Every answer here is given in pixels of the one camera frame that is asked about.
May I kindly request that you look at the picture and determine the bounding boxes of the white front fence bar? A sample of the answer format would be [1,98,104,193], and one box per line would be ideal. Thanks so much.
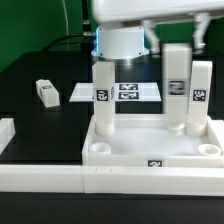
[0,165,224,196]

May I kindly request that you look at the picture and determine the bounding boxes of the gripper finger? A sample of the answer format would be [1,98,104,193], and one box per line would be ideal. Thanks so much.
[192,12,211,54]
[142,20,161,55]

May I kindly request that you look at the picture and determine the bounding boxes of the black cable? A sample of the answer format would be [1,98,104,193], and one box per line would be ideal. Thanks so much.
[42,0,98,52]

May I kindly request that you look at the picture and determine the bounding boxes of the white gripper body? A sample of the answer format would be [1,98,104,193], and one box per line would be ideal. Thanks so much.
[92,0,224,24]

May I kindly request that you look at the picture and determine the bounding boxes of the white marker base plate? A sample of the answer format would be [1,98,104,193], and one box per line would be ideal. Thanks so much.
[69,82,161,102]

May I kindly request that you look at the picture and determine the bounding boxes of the white cable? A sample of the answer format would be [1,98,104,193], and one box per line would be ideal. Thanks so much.
[61,0,70,51]

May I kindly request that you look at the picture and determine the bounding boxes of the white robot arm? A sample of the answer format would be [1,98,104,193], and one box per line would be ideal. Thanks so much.
[92,0,224,60]

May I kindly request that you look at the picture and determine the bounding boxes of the white desk top tray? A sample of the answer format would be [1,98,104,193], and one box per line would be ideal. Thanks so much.
[82,114,224,168]

